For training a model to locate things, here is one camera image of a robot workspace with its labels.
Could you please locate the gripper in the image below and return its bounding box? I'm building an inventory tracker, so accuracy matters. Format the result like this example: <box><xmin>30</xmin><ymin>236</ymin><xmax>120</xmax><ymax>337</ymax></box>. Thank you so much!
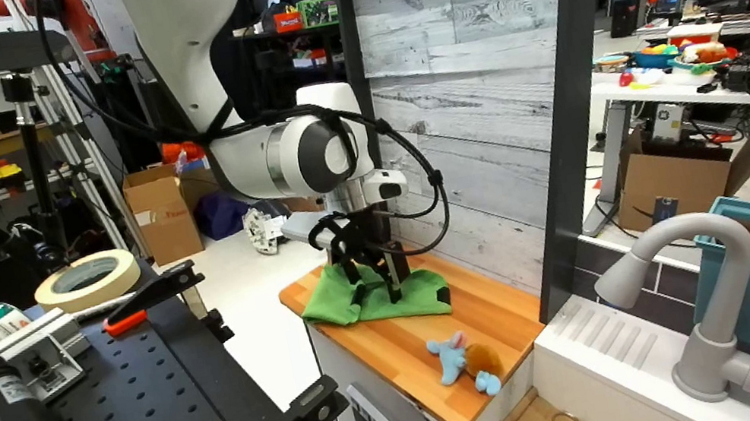
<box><xmin>321</xmin><ymin>200</ymin><xmax>417</xmax><ymax>315</ymax></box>

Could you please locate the green cloth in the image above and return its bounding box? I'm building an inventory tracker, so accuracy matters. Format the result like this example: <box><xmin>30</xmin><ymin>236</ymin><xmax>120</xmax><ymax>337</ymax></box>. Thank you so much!
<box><xmin>293</xmin><ymin>242</ymin><xmax>456</xmax><ymax>340</ymax></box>

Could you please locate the blue and brown plush toy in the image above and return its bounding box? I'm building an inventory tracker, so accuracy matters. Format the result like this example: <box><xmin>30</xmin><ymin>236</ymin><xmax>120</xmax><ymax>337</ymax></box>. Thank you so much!
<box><xmin>425</xmin><ymin>324</ymin><xmax>509</xmax><ymax>407</ymax></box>

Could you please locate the blue bag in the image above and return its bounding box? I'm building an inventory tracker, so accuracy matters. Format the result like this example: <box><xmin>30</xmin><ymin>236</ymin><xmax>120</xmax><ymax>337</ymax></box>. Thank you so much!
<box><xmin>190</xmin><ymin>185</ymin><xmax>258</xmax><ymax>245</ymax></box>

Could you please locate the toy kitchen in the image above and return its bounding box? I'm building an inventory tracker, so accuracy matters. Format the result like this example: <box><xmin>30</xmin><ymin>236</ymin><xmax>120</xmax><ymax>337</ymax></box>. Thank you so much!
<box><xmin>226</xmin><ymin>0</ymin><xmax>750</xmax><ymax>421</ymax></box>

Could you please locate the small cardboard box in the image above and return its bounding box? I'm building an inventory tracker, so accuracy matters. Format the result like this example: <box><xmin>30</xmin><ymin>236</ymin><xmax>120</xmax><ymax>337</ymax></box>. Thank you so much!
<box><xmin>119</xmin><ymin>160</ymin><xmax>207</xmax><ymax>271</ymax></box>

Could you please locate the roll of masking tape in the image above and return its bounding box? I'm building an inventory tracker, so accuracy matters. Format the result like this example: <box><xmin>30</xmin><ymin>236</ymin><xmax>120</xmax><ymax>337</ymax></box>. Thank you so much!
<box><xmin>29</xmin><ymin>245</ymin><xmax>147</xmax><ymax>319</ymax></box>

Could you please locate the orange box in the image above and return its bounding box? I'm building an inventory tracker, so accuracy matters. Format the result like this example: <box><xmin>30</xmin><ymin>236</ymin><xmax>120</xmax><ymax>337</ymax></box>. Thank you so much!
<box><xmin>272</xmin><ymin>8</ymin><xmax>306</xmax><ymax>35</ymax></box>

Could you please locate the large open cardboard box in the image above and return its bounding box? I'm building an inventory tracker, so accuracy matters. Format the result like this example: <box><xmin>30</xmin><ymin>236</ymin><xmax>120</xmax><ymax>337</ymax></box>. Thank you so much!
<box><xmin>604</xmin><ymin>112</ymin><xmax>750</xmax><ymax>237</ymax></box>

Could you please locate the grey tap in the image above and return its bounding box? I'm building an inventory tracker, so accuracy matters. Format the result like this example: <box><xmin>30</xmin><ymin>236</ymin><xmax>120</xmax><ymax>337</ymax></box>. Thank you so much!
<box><xmin>584</xmin><ymin>202</ymin><xmax>750</xmax><ymax>421</ymax></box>

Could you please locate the white table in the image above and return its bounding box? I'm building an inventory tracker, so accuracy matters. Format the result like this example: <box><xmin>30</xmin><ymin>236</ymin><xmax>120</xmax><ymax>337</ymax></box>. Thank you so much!
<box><xmin>555</xmin><ymin>46</ymin><xmax>750</xmax><ymax>239</ymax></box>

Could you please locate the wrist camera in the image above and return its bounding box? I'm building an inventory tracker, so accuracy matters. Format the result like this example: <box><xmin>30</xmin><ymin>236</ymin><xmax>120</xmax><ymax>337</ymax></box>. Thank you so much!
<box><xmin>278</xmin><ymin>205</ymin><xmax>343</xmax><ymax>248</ymax></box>

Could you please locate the aluminium bracket block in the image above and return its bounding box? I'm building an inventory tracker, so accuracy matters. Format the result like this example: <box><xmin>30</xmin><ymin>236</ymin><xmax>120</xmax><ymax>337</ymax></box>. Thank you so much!
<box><xmin>0</xmin><ymin>303</ymin><xmax>100</xmax><ymax>410</ymax></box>

